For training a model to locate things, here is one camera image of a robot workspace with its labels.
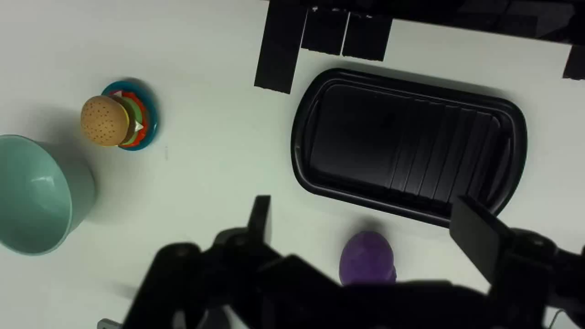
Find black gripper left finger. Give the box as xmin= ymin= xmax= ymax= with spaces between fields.
xmin=244 ymin=193 xmax=272 ymax=244

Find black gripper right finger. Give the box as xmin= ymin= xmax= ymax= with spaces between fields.
xmin=447 ymin=193 xmax=517 ymax=288

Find purple plastic eggplant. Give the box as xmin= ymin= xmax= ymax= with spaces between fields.
xmin=337 ymin=228 xmax=398 ymax=288

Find black ridged tray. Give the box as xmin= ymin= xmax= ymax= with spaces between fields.
xmin=288 ymin=67 xmax=529 ymax=228

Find black tape strip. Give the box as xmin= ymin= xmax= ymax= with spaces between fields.
xmin=252 ymin=0 xmax=308 ymax=95
xmin=341 ymin=11 xmax=394 ymax=62
xmin=301 ymin=7 xmax=350 ymax=54

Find toy burger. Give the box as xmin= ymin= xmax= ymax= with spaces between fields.
xmin=78 ymin=89 xmax=151 ymax=151

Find mint green bowl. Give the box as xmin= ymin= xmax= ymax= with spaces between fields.
xmin=0 ymin=133 xmax=98 ymax=257

